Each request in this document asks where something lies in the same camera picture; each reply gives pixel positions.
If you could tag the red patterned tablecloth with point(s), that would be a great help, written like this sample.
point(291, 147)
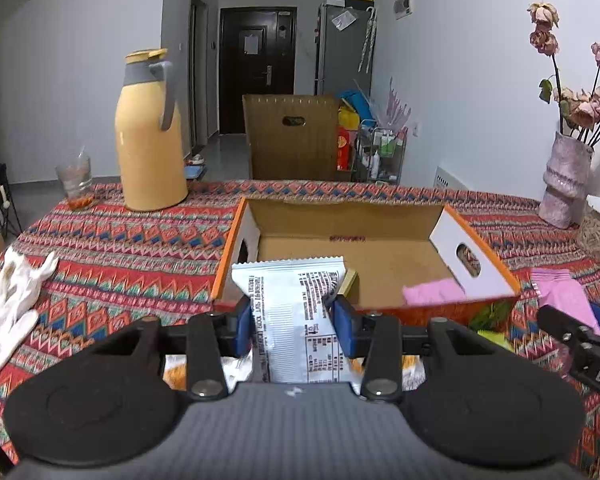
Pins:
point(120, 255)

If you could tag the drinking glass with straw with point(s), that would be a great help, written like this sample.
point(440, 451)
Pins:
point(76, 180)

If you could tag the green white snack packet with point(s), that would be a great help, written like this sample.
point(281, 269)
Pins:
point(492, 341)

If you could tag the white wall heater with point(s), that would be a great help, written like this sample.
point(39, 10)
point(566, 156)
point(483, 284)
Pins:
point(452, 180)

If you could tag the white cotton glove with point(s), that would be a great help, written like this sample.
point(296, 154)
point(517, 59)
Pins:
point(5, 305)

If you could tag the red gift box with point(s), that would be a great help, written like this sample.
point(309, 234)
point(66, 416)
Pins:
point(344, 150)

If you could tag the wooden chair back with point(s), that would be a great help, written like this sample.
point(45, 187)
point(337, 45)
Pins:
point(292, 140)

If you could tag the orange cookie snack packet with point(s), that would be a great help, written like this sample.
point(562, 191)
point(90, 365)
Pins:
point(175, 375)
point(412, 372)

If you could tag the clear plastic bag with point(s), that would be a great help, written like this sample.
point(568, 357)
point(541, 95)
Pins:
point(344, 19)

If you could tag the dried pink roses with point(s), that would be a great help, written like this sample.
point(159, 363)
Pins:
point(587, 105)

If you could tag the orange cardboard box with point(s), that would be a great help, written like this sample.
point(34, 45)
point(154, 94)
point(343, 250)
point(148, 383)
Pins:
point(380, 255)

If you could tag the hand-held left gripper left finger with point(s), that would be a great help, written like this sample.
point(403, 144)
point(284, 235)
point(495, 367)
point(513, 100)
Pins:
point(243, 327)

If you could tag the grey refrigerator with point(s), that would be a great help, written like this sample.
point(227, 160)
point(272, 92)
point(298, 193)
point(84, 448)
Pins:
point(339, 55)

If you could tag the small blue plastic stand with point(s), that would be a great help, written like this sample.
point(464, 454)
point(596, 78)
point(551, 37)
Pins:
point(195, 170)

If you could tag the yellow bag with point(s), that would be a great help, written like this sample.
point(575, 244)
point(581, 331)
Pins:
point(347, 120)

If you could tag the yellow snack packet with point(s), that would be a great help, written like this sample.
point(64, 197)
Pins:
point(347, 282)

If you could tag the dark entrance door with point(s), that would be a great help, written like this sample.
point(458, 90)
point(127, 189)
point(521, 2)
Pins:
point(256, 60)

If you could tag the pink plastic hanger rack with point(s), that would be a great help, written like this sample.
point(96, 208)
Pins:
point(397, 107)

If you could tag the white folded umbrella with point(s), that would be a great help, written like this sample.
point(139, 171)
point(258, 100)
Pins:
point(367, 40)

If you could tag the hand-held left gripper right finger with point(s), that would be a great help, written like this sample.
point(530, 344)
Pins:
point(341, 327)

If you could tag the blue plastic bin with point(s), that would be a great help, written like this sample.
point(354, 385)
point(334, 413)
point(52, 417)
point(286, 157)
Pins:
point(357, 102)

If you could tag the pink ceramic vase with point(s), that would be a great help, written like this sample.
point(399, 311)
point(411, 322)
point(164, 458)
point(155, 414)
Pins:
point(565, 185)

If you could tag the yellow thermos jug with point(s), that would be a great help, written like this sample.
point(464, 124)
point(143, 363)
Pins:
point(150, 145)

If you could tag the white wall socket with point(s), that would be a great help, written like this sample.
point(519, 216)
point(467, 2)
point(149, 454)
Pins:
point(416, 129)

